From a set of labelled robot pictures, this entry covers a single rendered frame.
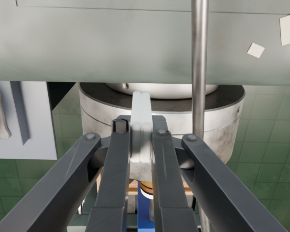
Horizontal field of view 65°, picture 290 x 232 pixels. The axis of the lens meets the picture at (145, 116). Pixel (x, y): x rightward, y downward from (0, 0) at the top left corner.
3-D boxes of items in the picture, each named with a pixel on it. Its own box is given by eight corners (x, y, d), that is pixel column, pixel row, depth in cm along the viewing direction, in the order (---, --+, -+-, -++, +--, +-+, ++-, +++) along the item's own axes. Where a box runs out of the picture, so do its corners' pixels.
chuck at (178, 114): (83, 63, 56) (69, 118, 28) (202, 62, 62) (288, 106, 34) (84, 77, 58) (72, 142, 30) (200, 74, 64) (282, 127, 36)
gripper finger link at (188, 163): (153, 149, 14) (202, 150, 14) (150, 114, 18) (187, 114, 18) (152, 169, 14) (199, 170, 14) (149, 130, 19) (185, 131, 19)
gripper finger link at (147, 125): (141, 125, 15) (153, 125, 15) (141, 90, 21) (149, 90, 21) (140, 163, 16) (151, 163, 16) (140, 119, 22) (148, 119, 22)
